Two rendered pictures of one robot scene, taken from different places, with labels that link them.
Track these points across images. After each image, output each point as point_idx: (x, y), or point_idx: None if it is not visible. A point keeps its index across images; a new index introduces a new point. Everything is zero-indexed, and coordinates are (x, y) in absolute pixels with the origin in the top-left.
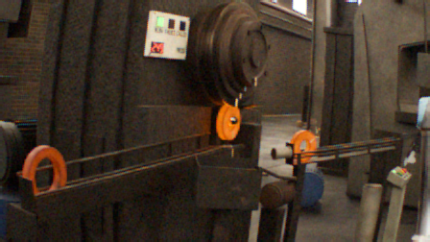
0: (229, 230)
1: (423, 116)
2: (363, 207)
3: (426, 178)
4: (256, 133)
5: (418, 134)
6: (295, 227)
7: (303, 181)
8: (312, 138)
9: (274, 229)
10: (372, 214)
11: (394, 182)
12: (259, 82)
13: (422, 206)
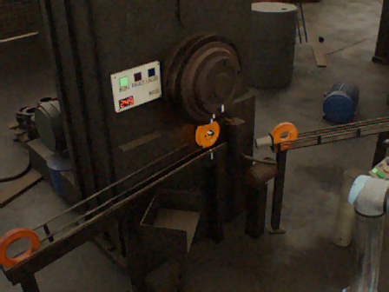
0: (218, 205)
1: (354, 201)
2: (343, 192)
3: (355, 253)
4: (239, 130)
5: None
6: (280, 195)
7: (285, 162)
8: (293, 129)
9: (257, 202)
10: None
11: None
12: (227, 106)
13: (352, 274)
